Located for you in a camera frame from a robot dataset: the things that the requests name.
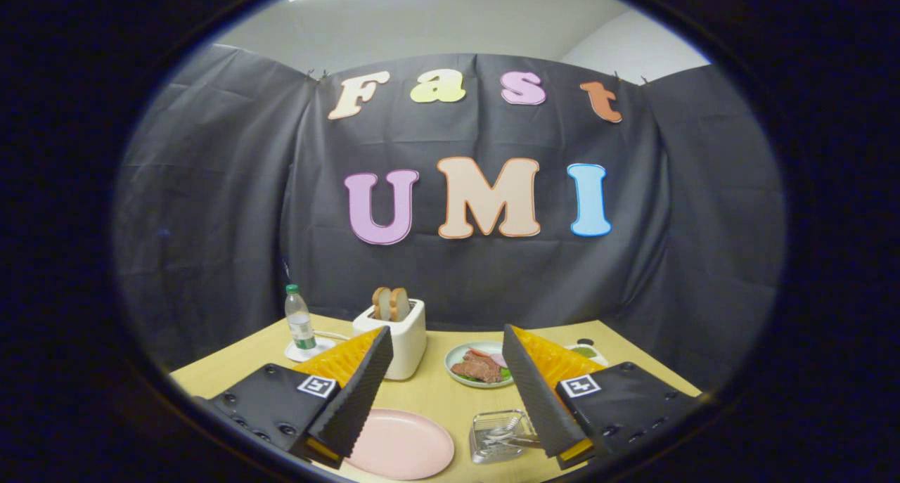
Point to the pink ham slice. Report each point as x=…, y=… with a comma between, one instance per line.
x=498, y=360

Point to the white divided grain dish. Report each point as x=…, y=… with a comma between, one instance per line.
x=583, y=352

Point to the white square coaster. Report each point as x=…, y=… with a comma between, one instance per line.
x=325, y=346

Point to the pale green oval plate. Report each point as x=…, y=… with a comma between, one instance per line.
x=453, y=356

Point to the cream white toaster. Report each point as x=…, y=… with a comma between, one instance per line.
x=408, y=342

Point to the black backdrop cloth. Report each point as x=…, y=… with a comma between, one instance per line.
x=211, y=223

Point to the brown steak piece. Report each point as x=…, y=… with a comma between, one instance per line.
x=478, y=369

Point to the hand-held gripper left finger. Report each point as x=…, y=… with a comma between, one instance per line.
x=355, y=398

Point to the pink round plate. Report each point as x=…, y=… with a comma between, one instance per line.
x=408, y=444

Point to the green vegetable garnish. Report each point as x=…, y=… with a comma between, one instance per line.
x=505, y=375

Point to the clear square glass dish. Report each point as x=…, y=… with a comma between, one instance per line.
x=485, y=451

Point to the toast bread slice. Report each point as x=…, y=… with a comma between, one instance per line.
x=380, y=304
x=400, y=304

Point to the clear plastic water bottle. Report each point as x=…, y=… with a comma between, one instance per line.
x=300, y=321

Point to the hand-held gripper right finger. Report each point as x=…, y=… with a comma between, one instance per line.
x=538, y=398

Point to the metal fork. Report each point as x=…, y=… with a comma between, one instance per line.
x=509, y=425

